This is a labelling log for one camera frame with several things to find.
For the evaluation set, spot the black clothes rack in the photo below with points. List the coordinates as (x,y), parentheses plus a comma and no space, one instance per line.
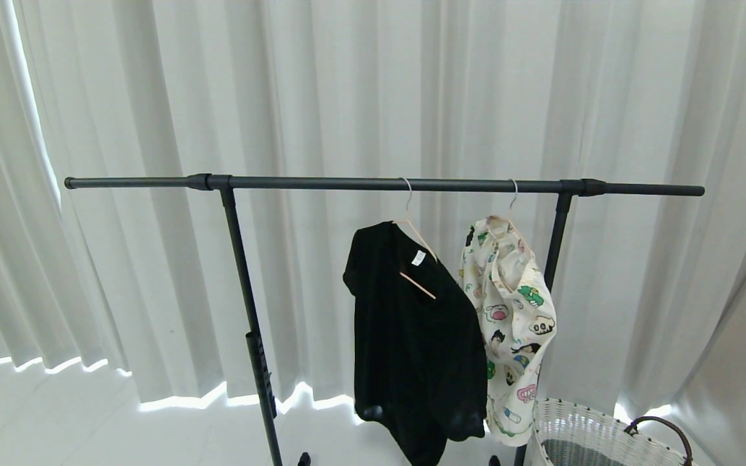
(373,184)

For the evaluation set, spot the cream printed garment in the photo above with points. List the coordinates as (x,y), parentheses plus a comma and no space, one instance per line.
(515,336)

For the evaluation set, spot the white laundry basket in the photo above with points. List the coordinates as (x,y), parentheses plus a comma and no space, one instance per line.
(580,433)

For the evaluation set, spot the pink clothes hanger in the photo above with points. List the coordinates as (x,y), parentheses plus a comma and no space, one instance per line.
(408,207)
(513,197)

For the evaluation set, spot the black garment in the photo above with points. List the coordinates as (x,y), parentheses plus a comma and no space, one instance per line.
(412,362)

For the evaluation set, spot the white curtain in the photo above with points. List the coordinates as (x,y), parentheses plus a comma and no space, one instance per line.
(321,84)

